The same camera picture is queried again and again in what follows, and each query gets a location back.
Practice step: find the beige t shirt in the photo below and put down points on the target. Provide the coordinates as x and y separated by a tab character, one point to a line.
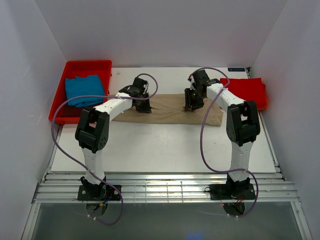
166	109

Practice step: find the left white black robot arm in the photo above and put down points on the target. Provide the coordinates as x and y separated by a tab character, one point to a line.
92	132

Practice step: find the red plastic bin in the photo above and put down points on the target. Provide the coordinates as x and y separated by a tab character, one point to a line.
80	68

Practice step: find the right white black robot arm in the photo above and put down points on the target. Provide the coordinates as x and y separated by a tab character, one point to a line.
242	129

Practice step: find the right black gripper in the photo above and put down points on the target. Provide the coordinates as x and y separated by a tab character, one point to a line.
189	102

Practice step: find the blue folded t shirt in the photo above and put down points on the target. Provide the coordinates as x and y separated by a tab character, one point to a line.
84	86

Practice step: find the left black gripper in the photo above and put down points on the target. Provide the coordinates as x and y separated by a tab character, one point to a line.
147	109

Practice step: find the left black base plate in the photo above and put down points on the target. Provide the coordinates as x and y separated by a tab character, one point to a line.
103	193

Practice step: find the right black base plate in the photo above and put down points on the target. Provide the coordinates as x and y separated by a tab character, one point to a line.
223	192

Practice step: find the red folded t shirt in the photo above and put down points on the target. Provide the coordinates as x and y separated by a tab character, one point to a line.
251	89

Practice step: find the blue label sticker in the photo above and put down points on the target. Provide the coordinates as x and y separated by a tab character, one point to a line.
236	69

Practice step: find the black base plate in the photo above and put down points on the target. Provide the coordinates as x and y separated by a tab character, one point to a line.
223	192
103	193

